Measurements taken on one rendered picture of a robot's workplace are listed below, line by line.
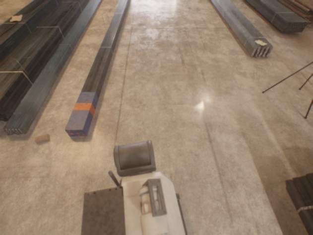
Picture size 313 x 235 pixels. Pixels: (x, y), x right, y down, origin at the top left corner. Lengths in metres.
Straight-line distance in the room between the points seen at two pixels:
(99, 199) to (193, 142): 1.81
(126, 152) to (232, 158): 1.84
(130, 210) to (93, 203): 0.12
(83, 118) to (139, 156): 1.88
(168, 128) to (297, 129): 1.86
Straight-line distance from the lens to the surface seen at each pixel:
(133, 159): 0.62
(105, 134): 2.38
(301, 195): 2.14
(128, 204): 0.57
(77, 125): 2.40
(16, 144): 2.90
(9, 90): 3.08
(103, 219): 0.58
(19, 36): 4.53
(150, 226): 0.45
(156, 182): 0.46
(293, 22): 5.62
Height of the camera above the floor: 1.92
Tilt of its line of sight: 52 degrees down
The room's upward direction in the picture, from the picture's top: straight up
